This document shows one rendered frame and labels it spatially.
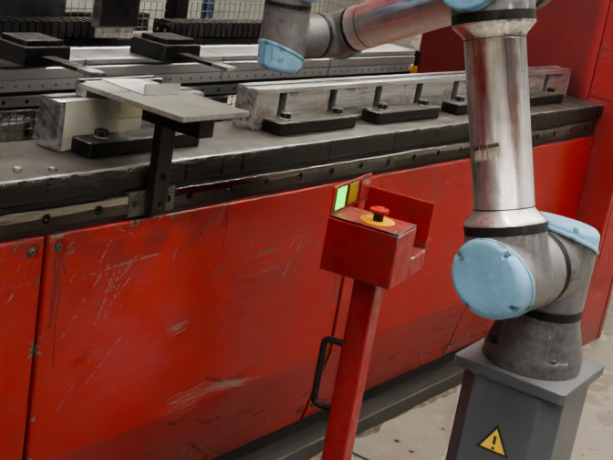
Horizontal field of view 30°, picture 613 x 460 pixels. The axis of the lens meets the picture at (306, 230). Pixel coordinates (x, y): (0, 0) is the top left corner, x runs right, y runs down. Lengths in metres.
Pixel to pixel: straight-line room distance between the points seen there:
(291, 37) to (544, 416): 0.70
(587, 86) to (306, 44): 2.26
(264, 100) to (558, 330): 1.07
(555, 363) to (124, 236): 0.86
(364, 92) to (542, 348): 1.31
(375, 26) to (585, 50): 2.21
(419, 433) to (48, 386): 1.41
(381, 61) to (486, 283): 1.91
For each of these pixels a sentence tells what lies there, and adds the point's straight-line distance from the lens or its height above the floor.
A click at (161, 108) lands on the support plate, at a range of 2.04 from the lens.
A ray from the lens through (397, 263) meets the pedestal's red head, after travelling 2.33.
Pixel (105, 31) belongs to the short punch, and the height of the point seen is 1.09.
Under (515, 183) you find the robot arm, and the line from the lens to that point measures 1.59.
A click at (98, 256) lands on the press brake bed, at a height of 0.71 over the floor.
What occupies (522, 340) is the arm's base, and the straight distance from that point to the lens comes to 1.73.
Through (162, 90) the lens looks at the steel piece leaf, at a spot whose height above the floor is 1.01.
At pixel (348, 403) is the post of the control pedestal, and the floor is 0.36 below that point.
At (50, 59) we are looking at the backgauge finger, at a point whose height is 1.00.
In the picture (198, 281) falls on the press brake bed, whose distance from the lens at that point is 2.37.
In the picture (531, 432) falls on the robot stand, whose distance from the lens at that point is 1.75.
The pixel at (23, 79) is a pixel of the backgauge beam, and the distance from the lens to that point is 2.42.
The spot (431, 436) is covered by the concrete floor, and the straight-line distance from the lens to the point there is 3.29.
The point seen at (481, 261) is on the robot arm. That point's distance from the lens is 1.58.
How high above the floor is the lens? 1.41
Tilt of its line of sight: 17 degrees down
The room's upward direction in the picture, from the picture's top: 10 degrees clockwise
